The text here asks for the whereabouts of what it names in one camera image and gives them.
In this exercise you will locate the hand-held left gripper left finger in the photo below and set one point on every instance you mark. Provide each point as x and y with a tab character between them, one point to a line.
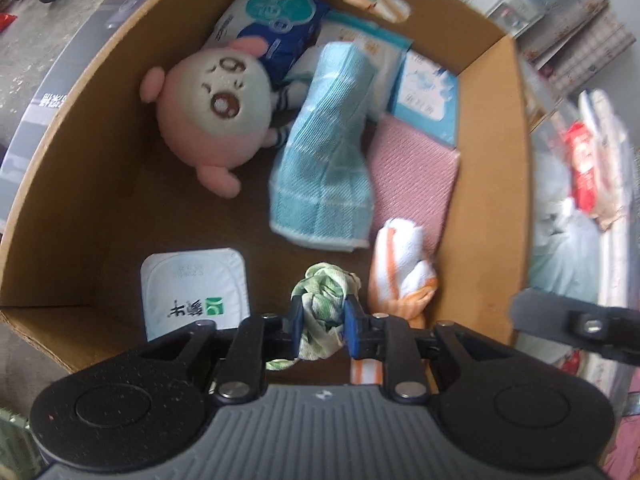
297	330

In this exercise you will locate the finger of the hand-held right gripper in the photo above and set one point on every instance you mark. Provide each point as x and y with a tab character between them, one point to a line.
550	315

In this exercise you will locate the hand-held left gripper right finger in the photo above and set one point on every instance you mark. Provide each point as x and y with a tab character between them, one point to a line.
351	332

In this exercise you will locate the green white cloth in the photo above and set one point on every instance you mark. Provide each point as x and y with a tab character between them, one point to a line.
325	305

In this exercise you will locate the teal towel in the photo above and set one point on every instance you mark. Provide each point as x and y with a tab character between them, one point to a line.
320	170

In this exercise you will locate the brown cardboard box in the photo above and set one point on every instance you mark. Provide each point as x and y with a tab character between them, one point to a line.
90	210

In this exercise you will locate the light blue tissue pack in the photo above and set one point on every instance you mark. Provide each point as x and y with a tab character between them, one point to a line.
427	95

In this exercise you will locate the pale teal cloth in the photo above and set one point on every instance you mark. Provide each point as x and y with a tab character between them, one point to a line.
565	260

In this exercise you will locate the orange white striped towel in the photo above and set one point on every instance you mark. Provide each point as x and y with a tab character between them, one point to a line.
400	260

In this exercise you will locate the white square tub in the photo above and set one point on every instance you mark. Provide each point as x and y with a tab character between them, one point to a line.
195	290

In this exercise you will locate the red packet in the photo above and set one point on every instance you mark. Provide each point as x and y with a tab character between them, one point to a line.
582	160

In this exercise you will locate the pink round plush toy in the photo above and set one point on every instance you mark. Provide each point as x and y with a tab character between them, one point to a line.
200	125

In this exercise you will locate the pink white speckled cloth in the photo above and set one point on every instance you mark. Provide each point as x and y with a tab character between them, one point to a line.
595	60

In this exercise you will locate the floral rolled mat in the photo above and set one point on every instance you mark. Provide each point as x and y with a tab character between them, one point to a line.
570	30

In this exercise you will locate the green striped cloth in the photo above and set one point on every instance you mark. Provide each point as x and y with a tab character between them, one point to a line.
15	445

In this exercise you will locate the blue white wipes pack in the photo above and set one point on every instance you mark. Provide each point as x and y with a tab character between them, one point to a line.
280	15

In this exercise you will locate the dark printed poster board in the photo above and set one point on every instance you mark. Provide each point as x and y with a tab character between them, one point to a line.
35	110

